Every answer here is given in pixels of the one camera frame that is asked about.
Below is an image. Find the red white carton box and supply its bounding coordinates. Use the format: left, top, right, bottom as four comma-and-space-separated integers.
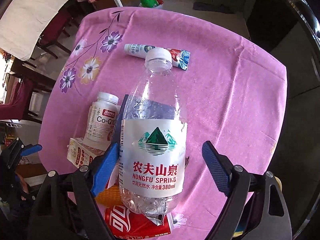
67, 138, 119, 189

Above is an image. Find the clear water bottle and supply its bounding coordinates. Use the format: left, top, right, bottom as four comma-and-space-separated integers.
119, 59, 187, 216

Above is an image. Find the white supplement bottle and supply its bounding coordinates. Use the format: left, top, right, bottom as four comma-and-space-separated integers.
84, 92, 119, 151

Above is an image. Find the red soda can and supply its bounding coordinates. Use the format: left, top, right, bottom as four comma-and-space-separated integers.
104, 205, 174, 239

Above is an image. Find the blue cardboard box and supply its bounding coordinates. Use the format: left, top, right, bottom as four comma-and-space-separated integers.
111, 94, 175, 145

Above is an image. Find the silver wrapper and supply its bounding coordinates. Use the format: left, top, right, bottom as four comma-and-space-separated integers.
145, 211, 166, 226

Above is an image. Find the white blue tube pouch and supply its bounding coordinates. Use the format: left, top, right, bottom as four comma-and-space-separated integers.
124, 43, 190, 71

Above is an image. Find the orange bumpy mat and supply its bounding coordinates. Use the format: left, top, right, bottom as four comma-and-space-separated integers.
95, 185, 122, 207

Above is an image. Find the pink floral tablecloth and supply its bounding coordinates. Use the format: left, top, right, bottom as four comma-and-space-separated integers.
38, 6, 288, 240

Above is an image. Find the dark wooden chair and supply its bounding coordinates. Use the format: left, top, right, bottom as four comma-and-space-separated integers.
11, 7, 79, 124

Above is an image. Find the white hanging cloth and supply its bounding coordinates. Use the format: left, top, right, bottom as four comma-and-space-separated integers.
1, 0, 68, 61

